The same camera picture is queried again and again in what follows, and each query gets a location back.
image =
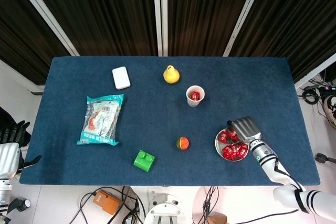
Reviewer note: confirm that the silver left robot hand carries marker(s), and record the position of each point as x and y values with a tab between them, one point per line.
9	157

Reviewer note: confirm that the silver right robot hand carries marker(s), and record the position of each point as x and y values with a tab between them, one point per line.
246	129

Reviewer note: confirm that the red snack packet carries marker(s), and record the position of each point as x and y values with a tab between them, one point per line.
223	136
194	95
228	152
233	136
241	150

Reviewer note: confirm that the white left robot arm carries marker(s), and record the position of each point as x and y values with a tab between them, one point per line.
4	190

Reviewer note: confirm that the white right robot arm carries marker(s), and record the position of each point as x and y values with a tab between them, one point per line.
270	166

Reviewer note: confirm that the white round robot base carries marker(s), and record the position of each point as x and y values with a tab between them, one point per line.
164	211

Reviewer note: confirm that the silver metal plate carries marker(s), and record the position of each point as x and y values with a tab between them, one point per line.
218	146

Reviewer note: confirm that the white paper cup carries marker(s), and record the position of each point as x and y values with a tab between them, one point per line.
193	103

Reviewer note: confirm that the black knob clamp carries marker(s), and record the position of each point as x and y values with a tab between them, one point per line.
25	204

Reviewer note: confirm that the black white shoe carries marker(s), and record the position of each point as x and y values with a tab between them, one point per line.
329	108

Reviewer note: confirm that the blue table cloth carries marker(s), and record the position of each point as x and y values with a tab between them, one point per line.
157	124

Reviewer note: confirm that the yellow toy pear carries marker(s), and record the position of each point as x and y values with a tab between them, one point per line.
171	75

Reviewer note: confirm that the brown wooden object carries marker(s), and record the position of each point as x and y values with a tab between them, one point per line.
218	219

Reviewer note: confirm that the teal clear snack bag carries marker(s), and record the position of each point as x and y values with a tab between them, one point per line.
101	119

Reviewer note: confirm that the orange floor device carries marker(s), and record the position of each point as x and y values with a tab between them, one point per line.
106	201

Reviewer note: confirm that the green toy building block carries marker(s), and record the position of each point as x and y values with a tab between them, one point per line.
144	161

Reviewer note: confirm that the dark pleated curtain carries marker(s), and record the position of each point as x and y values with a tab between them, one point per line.
294	19
15	37
105	11
204	11

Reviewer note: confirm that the white rectangular box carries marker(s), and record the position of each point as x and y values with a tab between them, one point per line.
121	78

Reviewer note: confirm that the white frame post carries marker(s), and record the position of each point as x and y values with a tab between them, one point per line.
157	11
44	14
164	11
315	70
245	14

